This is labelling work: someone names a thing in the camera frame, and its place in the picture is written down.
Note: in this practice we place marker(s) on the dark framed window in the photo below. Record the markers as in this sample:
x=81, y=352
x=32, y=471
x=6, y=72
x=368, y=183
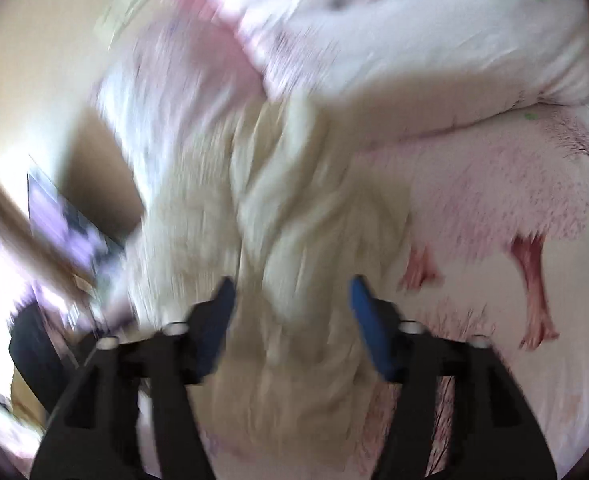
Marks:
x=63, y=228

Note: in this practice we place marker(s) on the left floral pillow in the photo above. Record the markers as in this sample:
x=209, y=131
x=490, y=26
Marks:
x=183, y=72

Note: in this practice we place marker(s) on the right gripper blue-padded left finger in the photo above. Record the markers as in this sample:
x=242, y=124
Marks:
x=93, y=431

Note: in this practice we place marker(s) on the white wall socket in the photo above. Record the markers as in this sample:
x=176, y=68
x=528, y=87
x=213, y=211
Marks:
x=108, y=26

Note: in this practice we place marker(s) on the cream quilted down jacket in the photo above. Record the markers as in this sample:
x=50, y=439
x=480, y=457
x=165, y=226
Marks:
x=274, y=198

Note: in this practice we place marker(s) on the pink floral bed sheet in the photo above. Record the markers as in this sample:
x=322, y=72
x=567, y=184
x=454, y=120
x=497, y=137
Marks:
x=496, y=245

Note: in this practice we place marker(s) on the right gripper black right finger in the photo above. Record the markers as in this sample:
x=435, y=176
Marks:
x=494, y=434

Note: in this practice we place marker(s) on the right pink floral pillow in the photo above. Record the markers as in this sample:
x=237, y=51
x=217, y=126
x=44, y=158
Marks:
x=415, y=66

